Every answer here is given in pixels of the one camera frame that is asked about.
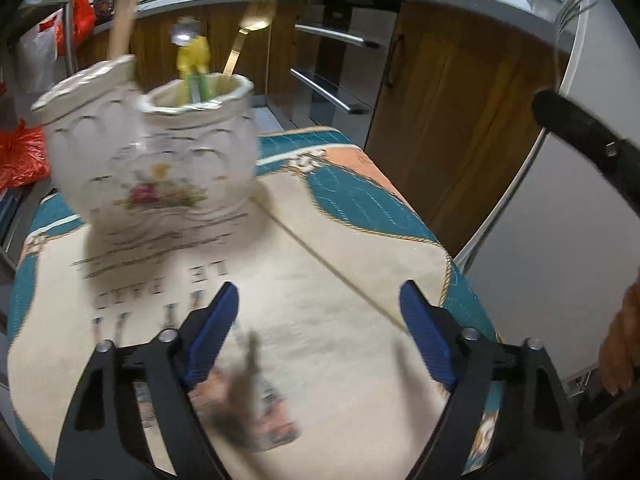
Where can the built-in oven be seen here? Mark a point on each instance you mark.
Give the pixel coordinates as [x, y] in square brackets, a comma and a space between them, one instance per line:
[340, 60]

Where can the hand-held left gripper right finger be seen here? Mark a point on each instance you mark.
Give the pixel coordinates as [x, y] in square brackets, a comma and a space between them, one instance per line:
[425, 340]

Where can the crumpled red plastic bag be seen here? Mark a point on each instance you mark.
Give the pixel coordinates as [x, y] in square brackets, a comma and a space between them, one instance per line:
[20, 155]

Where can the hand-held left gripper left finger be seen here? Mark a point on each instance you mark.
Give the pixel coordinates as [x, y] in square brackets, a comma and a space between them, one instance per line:
[215, 330]

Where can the dark electric cooker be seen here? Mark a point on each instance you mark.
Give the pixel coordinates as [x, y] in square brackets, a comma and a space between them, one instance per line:
[107, 2]

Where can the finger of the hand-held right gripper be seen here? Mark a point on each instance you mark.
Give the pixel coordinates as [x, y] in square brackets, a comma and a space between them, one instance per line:
[580, 127]

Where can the person's right hand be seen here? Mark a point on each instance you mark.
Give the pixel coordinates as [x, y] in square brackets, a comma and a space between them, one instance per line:
[625, 345]

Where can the hanging red plastic bag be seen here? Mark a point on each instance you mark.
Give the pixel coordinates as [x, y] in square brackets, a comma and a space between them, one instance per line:
[77, 10]

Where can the gold spoon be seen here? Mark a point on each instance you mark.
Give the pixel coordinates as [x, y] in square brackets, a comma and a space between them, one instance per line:
[250, 17]

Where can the printed tablecloth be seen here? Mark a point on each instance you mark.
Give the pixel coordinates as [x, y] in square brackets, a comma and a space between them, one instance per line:
[325, 300]

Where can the white plastic bag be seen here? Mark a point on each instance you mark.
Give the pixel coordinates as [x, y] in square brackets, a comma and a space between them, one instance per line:
[37, 55]

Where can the white ceramic double utensil holder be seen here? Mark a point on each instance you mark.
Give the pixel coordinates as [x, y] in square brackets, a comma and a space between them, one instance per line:
[150, 160]

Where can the wooden kitchen counter cabinets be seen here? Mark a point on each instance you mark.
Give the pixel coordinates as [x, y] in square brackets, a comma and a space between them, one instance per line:
[450, 135]

